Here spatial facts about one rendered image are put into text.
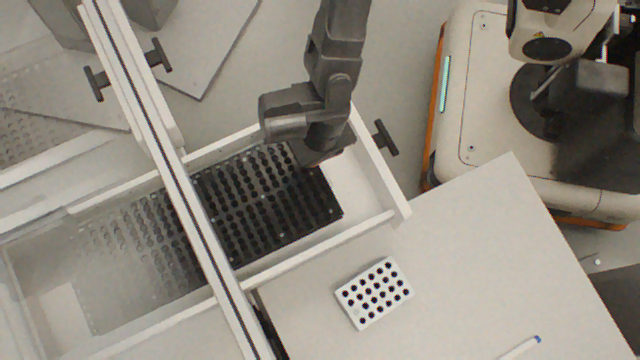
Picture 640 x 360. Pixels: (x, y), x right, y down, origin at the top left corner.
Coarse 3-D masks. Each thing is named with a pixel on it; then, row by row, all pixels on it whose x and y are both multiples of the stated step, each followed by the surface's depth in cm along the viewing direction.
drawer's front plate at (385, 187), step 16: (352, 112) 102; (352, 128) 103; (352, 144) 108; (368, 144) 101; (368, 160) 103; (368, 176) 108; (384, 176) 100; (384, 192) 103; (400, 192) 99; (384, 208) 107; (400, 208) 98; (400, 224) 103
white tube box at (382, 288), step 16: (368, 272) 109; (384, 272) 109; (400, 272) 109; (352, 288) 111; (368, 288) 109; (384, 288) 108; (400, 288) 108; (352, 304) 110; (368, 304) 107; (384, 304) 107; (400, 304) 107; (352, 320) 107; (368, 320) 106
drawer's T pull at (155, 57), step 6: (156, 42) 106; (156, 48) 106; (144, 54) 105; (150, 54) 105; (156, 54) 105; (162, 54) 105; (150, 60) 105; (156, 60) 105; (162, 60) 105; (150, 66) 105; (168, 66) 105; (168, 72) 105
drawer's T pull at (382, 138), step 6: (378, 120) 104; (378, 126) 104; (384, 126) 104; (378, 132) 104; (384, 132) 103; (372, 138) 103; (378, 138) 103; (384, 138) 103; (390, 138) 103; (378, 144) 103; (384, 144) 103; (390, 144) 103; (390, 150) 103; (396, 150) 103
